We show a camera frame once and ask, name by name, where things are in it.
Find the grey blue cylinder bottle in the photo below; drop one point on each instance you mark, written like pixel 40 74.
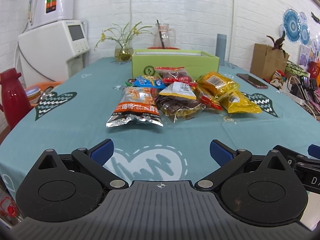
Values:
pixel 220 52

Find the brown yellow candy bag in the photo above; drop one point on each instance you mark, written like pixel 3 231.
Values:
pixel 178 101

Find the red yellow snack packet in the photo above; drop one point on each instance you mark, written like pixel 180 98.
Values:
pixel 206 98

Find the red dark snack packet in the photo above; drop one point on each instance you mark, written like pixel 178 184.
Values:
pixel 178 74

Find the large yellow snack bag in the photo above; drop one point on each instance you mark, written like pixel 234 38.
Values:
pixel 218 85

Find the white wall water purifier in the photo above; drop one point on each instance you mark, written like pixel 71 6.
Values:
pixel 42 12

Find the red thermos jug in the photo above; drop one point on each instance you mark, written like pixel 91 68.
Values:
pixel 15 104

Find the white water dispenser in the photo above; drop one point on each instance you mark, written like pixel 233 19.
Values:
pixel 53 52

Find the green cardboard box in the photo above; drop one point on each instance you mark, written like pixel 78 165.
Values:
pixel 196 63

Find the dark red potted plant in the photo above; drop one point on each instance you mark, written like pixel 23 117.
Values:
pixel 278 44

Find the smartphone in clear case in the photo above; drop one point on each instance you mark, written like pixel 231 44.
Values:
pixel 252 81

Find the glass vase with plant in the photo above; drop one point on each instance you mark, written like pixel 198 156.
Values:
pixel 123 36

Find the blue paper fan decoration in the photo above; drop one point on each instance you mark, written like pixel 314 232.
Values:
pixel 292 25

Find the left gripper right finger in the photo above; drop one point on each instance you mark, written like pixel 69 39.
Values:
pixel 230 162

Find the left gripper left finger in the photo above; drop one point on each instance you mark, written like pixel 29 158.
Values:
pixel 91 162

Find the brown cardboard box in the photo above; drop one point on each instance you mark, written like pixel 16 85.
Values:
pixel 267 61

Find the red plastic basket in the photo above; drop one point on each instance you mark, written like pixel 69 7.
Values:
pixel 167 48

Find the glass pitcher with straw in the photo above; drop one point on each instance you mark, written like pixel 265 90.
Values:
pixel 164 36

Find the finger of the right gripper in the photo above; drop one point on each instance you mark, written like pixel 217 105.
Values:
pixel 314 151

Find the silver orange chip bag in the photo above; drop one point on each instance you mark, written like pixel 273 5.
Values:
pixel 138 104

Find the blue cookie packet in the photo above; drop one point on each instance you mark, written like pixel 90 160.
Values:
pixel 149 81

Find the orange plastic basin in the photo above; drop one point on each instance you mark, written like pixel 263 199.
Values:
pixel 39 91

